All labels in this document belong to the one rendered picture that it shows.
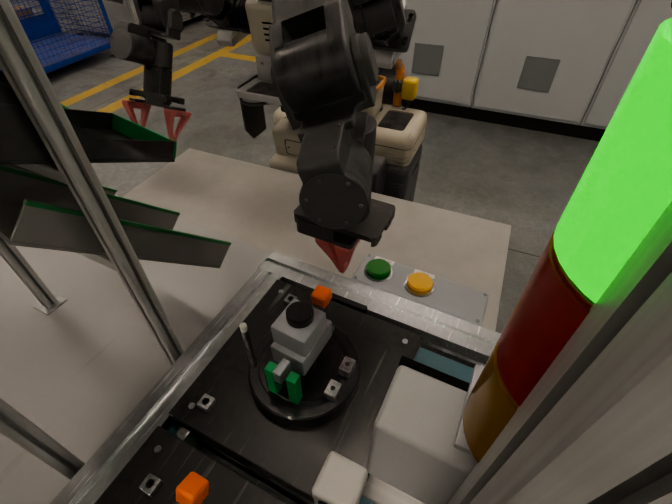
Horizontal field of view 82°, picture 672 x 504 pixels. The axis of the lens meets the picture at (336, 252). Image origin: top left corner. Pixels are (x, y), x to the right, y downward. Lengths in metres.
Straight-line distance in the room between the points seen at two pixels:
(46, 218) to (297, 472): 0.36
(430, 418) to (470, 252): 0.68
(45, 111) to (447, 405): 0.36
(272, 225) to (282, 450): 0.54
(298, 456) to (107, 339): 0.43
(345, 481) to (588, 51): 3.16
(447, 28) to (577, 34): 0.84
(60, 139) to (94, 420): 0.43
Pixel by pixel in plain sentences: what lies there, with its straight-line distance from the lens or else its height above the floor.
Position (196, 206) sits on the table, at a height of 0.86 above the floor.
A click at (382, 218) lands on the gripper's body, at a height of 1.16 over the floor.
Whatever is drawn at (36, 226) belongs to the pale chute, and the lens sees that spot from 0.47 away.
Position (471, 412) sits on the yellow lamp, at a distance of 0.17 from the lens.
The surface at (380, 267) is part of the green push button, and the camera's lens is 0.64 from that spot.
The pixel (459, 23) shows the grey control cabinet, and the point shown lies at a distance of 3.32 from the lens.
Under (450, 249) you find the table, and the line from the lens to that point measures 0.86.
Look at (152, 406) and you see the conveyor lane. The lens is 0.56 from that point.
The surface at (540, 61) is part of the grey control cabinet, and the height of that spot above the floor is 0.51.
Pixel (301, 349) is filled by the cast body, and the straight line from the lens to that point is 0.42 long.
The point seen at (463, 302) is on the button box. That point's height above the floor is 0.96.
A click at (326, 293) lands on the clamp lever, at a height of 1.08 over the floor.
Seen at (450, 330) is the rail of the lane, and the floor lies 0.96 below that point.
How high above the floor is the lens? 1.43
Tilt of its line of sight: 44 degrees down
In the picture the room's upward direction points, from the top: straight up
